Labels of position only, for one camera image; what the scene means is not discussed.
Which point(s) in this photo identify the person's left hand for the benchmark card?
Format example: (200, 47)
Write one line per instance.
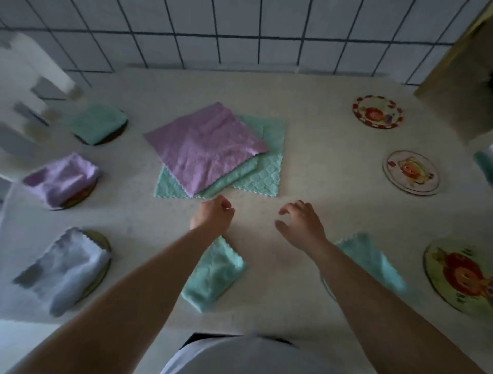
(212, 215)

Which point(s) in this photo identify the grey cloth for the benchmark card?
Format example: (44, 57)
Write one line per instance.
(65, 269)

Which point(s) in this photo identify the edge coaster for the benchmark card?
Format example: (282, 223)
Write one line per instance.
(462, 277)

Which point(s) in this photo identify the person's left forearm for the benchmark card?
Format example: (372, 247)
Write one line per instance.
(127, 304)

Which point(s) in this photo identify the red rimmed small coaster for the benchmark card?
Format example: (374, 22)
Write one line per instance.
(377, 112)

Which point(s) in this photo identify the white cartoon coaster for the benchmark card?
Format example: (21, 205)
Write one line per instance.
(411, 172)

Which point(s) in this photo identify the green cloth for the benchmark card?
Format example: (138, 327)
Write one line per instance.
(94, 123)
(369, 258)
(165, 187)
(269, 173)
(212, 277)

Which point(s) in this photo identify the person's right forearm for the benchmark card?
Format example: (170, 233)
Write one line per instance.
(385, 320)

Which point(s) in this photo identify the brown cartoon coaster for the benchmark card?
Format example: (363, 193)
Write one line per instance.
(117, 135)

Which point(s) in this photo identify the green character round coaster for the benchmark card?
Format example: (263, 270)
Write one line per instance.
(102, 246)

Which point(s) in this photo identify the white slatted chair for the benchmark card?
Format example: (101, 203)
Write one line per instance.
(23, 61)

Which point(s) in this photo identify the person's black trousers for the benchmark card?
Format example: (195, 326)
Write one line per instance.
(200, 338)

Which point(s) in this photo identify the cream speckled tablecloth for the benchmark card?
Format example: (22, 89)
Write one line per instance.
(327, 173)

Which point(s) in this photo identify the person's right hand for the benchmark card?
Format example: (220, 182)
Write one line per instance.
(304, 227)

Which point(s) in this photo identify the person's white shirt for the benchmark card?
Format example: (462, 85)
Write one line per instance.
(250, 358)

